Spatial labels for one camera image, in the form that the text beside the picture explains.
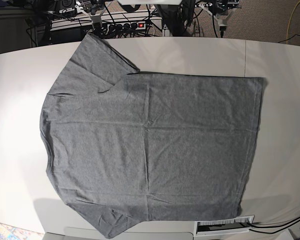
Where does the black cable pair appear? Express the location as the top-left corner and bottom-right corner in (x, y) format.
(247, 213), (300, 234)

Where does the yellow cable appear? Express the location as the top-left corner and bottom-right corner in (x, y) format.
(284, 0), (299, 44)

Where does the black power strip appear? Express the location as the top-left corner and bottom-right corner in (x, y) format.
(94, 21), (148, 35)

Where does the grey T-shirt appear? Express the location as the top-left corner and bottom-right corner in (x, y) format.
(39, 34), (264, 239)

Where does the white cable grommet tray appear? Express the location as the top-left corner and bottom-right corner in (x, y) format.
(193, 215), (255, 237)

